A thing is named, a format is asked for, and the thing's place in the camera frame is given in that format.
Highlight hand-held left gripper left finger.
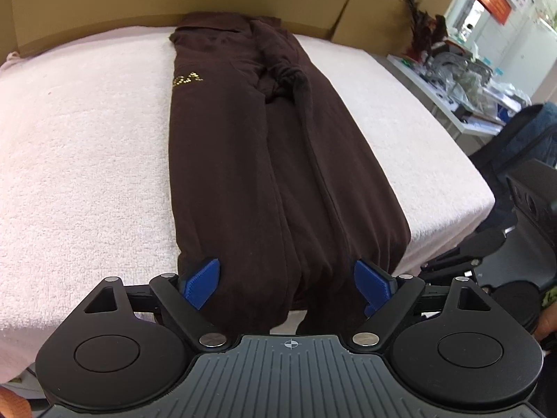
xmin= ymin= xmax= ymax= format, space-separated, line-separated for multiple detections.
xmin=80 ymin=258 xmax=232 ymax=351

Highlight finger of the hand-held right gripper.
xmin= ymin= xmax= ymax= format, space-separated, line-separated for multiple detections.
xmin=419 ymin=226 xmax=509 ymax=281

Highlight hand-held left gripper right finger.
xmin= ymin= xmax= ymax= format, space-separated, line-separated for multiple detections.
xmin=347 ymin=260 xmax=497 ymax=353

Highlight dark brown polo shirt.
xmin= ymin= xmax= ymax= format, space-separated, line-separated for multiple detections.
xmin=167 ymin=11 xmax=412 ymax=337

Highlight person's right hand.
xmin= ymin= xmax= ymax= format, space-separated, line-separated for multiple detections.
xmin=533 ymin=287 xmax=557 ymax=344

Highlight black office chair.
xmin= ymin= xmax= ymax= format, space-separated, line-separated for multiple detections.
xmin=468 ymin=102 xmax=557 ymax=231

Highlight white side table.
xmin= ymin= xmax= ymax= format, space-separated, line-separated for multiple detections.
xmin=386 ymin=52 xmax=508 ymax=137

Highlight clear plastic bag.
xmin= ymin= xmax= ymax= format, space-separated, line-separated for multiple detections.
xmin=450 ymin=74 xmax=534 ymax=119

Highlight silver metal parts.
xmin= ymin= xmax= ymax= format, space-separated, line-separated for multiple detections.
xmin=424 ymin=44 xmax=494 ymax=85

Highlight brown feather duster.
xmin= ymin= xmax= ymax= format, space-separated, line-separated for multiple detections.
xmin=397 ymin=0 xmax=450 ymax=61

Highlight cardboard box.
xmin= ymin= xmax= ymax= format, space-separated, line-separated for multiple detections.
xmin=330 ymin=0 xmax=471 ymax=58

